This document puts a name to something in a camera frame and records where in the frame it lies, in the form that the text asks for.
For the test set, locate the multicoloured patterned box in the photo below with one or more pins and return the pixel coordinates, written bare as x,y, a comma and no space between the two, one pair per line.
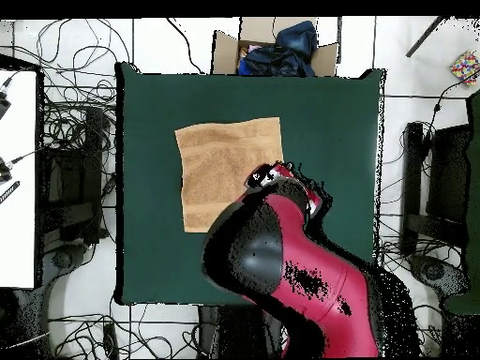
465,67

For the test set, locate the black power strip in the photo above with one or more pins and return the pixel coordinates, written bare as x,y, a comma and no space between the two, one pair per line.
110,339

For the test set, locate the white side table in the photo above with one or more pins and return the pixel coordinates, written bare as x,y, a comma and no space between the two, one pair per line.
18,187

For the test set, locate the tan terry towel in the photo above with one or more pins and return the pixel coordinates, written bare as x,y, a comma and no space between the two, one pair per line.
217,168

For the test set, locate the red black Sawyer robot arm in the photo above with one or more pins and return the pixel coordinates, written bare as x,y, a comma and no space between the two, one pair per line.
322,277

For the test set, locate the open cardboard box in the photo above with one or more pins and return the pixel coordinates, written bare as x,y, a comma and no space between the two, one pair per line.
225,52

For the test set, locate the dark slanted rod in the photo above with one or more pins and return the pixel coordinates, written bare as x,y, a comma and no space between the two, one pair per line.
425,37

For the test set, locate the black metal stand frame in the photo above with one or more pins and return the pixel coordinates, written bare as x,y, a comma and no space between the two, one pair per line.
93,168
412,168

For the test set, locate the dark green table cloth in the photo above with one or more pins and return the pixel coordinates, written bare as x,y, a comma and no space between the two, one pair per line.
330,131

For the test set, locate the dark blue clothes pile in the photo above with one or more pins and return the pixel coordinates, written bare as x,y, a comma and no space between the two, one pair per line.
285,56

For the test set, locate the black flat bar tool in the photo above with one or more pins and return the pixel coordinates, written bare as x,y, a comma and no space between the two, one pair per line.
9,192

